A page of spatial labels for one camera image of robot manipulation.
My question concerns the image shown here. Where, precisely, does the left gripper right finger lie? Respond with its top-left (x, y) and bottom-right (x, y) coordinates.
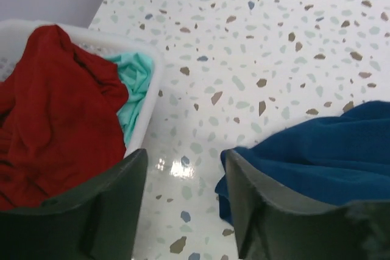
top-left (225, 150), bottom-right (389, 259)

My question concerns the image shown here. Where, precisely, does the white plastic laundry basket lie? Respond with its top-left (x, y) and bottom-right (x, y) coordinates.
top-left (1, 19), bottom-right (164, 155)

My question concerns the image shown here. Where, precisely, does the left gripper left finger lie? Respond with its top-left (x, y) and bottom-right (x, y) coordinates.
top-left (1, 149), bottom-right (148, 259)

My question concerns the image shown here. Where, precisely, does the red t shirt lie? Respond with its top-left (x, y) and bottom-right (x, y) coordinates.
top-left (1, 25), bottom-right (129, 211)

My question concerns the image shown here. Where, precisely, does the dark blue t shirt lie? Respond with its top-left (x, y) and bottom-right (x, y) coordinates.
top-left (234, 101), bottom-right (389, 206)

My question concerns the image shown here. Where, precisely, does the mint green t shirt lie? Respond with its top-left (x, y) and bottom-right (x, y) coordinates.
top-left (105, 52), bottom-right (154, 145)

